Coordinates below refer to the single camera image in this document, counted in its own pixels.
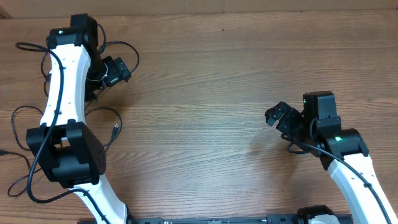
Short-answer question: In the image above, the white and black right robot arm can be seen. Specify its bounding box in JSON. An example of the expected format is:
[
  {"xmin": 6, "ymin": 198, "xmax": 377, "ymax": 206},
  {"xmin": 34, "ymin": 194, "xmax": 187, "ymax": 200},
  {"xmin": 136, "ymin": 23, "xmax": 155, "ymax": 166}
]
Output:
[{"xmin": 264, "ymin": 91, "xmax": 397, "ymax": 223}]

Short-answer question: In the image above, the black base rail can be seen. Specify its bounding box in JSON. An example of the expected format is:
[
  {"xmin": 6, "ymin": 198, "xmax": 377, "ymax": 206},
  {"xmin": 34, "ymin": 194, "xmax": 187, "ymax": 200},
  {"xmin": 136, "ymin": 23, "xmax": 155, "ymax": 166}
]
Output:
[{"xmin": 132, "ymin": 215, "xmax": 303, "ymax": 224}]

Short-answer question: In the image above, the black USB cable bundle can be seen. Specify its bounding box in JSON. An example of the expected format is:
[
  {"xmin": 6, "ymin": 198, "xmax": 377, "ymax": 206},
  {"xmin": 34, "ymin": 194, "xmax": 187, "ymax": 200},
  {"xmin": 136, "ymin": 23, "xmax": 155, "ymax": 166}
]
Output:
[{"xmin": 83, "ymin": 106, "xmax": 123, "ymax": 152}]

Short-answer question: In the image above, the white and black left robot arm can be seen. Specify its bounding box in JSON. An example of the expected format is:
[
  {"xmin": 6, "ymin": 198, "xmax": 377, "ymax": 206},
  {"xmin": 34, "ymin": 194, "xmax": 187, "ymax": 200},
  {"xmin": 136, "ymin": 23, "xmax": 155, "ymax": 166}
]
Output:
[{"xmin": 16, "ymin": 14, "xmax": 134, "ymax": 223}]

